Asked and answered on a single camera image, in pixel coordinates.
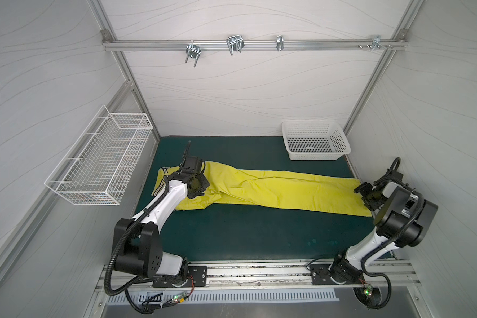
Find metal U-bolt hook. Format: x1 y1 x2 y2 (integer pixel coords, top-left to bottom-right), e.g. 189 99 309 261
185 43 201 68

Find yellow long pants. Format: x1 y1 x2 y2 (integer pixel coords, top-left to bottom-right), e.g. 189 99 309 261
176 161 372 217

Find left black corrugated cable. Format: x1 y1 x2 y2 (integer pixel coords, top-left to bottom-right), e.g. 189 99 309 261
103 140 196 315

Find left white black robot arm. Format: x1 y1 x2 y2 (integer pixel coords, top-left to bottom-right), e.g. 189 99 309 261
106 156 210 281

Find white slotted cable duct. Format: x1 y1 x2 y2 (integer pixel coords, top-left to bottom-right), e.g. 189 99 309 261
106 288 340 306

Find dark green table mat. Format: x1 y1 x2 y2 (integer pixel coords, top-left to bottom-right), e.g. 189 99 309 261
137 136 373 261

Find white wire wall basket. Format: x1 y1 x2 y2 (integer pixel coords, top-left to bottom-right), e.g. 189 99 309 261
45 105 153 206

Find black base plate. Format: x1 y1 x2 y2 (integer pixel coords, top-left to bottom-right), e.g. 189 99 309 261
152 265 208 288
308 263 364 286

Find black corrugated cable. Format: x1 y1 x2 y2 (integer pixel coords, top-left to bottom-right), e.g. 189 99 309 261
303 156 426 310
103 140 196 315

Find metal bracket hook right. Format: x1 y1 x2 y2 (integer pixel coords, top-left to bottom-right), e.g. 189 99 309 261
358 35 394 52

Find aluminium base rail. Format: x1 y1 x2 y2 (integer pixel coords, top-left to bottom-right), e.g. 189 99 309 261
111 258 421 291

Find small metal hook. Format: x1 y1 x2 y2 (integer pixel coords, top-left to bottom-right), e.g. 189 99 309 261
276 35 284 52

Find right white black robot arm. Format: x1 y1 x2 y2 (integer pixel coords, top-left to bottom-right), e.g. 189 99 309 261
329 169 439 284

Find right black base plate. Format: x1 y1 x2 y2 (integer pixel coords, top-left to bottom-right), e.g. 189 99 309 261
308 263 364 286

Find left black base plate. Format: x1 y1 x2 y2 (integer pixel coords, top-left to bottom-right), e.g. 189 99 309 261
152 265 208 288

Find metal double hook clamp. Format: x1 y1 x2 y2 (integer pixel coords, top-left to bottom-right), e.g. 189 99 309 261
226 34 245 56

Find right black corrugated cable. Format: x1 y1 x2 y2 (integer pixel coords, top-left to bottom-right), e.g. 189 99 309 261
303 156 426 310

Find horizontal aluminium rail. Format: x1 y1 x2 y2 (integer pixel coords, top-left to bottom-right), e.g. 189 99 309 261
103 38 409 52

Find white plastic perforated basket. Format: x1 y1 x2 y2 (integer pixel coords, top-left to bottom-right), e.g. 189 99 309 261
282 120 351 161

